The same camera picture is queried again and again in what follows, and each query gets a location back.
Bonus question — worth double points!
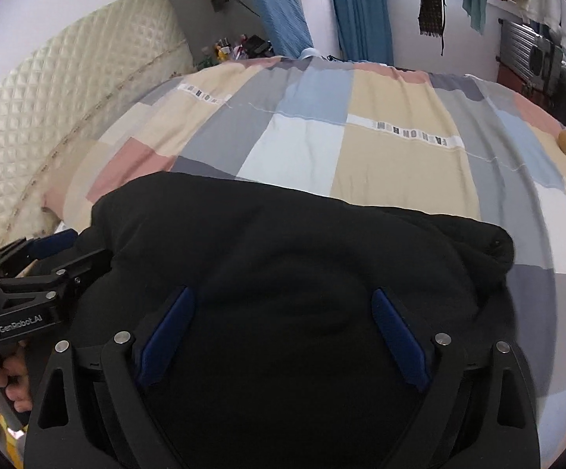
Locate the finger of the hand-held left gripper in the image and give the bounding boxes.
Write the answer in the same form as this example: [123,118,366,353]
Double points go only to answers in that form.
[26,229,81,261]
[51,248,114,300]

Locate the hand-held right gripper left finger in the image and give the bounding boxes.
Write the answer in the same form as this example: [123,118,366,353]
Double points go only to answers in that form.
[23,284,197,469]

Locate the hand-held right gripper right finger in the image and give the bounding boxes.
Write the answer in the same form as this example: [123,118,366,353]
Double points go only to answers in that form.
[371,287,543,469]

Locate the black puffer jacket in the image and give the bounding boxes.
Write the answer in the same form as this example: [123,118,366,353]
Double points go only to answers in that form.
[65,171,516,469]

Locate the person's left hand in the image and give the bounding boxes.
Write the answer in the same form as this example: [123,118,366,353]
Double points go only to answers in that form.
[0,344,34,414]

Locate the yellow cloth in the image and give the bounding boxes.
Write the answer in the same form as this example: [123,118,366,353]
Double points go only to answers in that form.
[0,413,25,469]

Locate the cream quilted headboard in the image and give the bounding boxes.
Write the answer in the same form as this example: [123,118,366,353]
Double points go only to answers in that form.
[0,0,191,260]

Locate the patchwork bed cover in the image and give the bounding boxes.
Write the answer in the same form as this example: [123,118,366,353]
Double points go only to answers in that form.
[43,56,566,465]

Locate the bedside bottles and clutter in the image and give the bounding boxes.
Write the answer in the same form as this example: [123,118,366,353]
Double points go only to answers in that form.
[195,34,274,66]

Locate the dark red box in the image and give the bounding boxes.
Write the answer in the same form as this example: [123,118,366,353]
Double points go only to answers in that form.
[497,61,548,103]

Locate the silver suitcase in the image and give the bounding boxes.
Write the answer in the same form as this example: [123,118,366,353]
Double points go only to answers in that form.
[498,18,564,93]

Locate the blue folded ironing board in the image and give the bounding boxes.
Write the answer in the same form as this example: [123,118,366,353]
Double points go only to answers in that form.
[248,0,313,59]

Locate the blue curtain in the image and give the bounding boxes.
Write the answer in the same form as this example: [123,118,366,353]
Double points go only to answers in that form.
[324,0,394,66]

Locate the teal hanging cloth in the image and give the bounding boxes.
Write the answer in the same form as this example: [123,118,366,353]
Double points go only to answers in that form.
[461,0,488,35]

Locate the white hoodie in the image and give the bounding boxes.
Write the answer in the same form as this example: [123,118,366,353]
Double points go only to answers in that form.
[525,0,566,45]

